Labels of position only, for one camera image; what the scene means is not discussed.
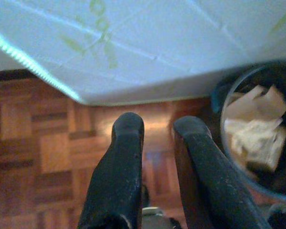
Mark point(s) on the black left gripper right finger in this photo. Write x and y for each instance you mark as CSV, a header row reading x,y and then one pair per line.
x,y
217,179

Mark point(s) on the beige crumpled paper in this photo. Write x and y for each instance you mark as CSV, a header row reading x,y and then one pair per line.
x,y
259,105

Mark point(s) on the white green quilted mattress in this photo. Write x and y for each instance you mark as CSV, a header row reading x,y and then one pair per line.
x,y
157,47

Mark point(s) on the white crumpled paper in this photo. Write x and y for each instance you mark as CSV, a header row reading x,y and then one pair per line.
x,y
252,140

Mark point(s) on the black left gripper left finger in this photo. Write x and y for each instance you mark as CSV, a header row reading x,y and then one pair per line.
x,y
119,167

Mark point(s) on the dark wooden skirting board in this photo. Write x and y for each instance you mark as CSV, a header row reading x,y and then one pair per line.
x,y
9,74

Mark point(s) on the black round waste bin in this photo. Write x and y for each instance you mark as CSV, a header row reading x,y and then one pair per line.
x,y
283,71

